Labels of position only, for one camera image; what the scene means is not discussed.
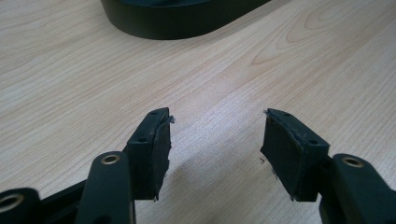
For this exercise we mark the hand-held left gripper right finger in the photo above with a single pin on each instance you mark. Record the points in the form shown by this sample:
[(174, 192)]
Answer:
[(292, 152)]

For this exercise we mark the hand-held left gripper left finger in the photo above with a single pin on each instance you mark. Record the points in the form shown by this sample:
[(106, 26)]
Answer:
[(149, 155)]

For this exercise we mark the black key stand with tray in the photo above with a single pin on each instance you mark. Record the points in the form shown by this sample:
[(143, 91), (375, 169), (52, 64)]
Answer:
[(174, 21)]

